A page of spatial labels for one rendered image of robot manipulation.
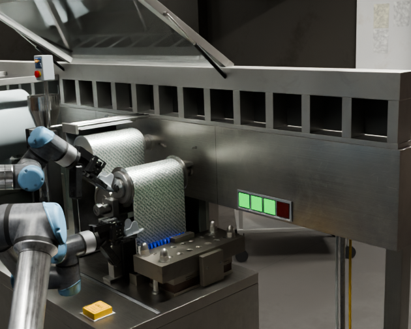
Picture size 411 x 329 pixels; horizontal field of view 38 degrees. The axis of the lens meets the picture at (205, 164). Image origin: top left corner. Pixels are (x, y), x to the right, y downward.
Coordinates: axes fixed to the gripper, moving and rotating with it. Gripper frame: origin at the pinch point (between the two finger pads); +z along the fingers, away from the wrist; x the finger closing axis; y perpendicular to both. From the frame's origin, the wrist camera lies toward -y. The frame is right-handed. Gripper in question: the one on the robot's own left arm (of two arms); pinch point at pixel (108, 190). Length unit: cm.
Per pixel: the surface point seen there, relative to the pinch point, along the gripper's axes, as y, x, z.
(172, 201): 8.6, -8.3, 21.9
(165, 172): 16.2, -7.3, 13.1
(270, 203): 19, -45, 31
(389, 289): 10, -81, 60
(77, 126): 17.8, 21.1, -11.5
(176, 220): 3.5, -8.3, 28.0
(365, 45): 385, 256, 421
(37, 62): 38, 54, -24
